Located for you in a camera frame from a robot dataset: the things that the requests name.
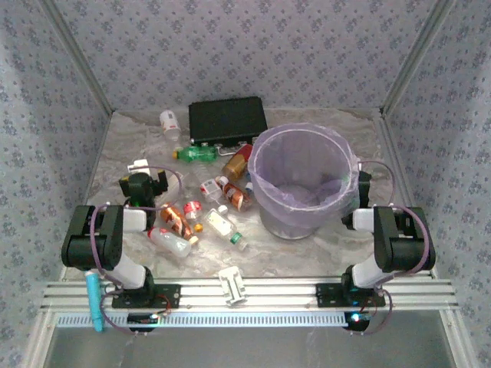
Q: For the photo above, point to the copper orange label bottle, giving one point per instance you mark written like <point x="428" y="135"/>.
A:
<point x="176" y="220"/>

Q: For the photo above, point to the small controller board with LED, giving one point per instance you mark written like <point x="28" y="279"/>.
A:
<point x="142" y="319"/>
<point x="356" y="319"/>

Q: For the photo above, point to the amber bottle with red cap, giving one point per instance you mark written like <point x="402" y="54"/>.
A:
<point x="237" y="163"/>

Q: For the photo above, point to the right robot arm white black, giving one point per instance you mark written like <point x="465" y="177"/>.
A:
<point x="368" y="274"/>

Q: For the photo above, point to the black hard case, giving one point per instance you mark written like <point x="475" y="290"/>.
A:
<point x="226" y="119"/>

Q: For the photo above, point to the purple plastic bin liner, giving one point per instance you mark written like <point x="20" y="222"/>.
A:
<point x="307" y="161"/>

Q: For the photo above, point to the white plastic bracket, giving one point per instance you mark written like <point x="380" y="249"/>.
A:
<point x="232" y="285"/>

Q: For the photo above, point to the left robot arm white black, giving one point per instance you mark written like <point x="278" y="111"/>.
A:
<point x="130" y="276"/>

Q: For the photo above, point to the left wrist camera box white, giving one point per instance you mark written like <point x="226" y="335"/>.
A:
<point x="138" y="165"/>

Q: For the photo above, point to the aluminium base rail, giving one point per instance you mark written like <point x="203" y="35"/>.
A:
<point x="268" y="293"/>

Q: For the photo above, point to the aluminium side rail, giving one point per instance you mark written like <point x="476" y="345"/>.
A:
<point x="403" y="180"/>

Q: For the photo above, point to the clear bottle red white label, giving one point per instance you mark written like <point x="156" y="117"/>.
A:
<point x="209" y="188"/>

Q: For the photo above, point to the white bottle with red label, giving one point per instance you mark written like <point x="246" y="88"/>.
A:
<point x="170" y="123"/>

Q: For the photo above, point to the clear bottle blue Pocari label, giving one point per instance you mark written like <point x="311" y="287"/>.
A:
<point x="249" y="189"/>

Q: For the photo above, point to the green plastic bottle yellow cap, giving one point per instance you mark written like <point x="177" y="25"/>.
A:
<point x="195" y="153"/>

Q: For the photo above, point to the grey metal mesh bin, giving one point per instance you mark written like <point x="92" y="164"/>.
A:
<point x="287" y="226"/>

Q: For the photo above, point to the small bottle with red label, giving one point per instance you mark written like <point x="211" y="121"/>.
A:
<point x="193" y="209"/>

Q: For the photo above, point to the brown label bottle red cap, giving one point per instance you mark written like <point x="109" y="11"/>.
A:
<point x="234" y="194"/>

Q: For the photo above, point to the light blue tool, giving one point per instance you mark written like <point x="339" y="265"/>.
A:
<point x="94" y="303"/>

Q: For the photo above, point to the clear bottle green cap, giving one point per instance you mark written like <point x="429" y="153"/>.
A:
<point x="222" y="225"/>

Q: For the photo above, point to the aluminium corner post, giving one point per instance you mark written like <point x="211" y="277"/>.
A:
<point x="415" y="57"/>
<point x="78" y="57"/>

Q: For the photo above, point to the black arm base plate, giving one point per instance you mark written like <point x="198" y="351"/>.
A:
<point x="326" y="295"/>
<point x="169" y="295"/>

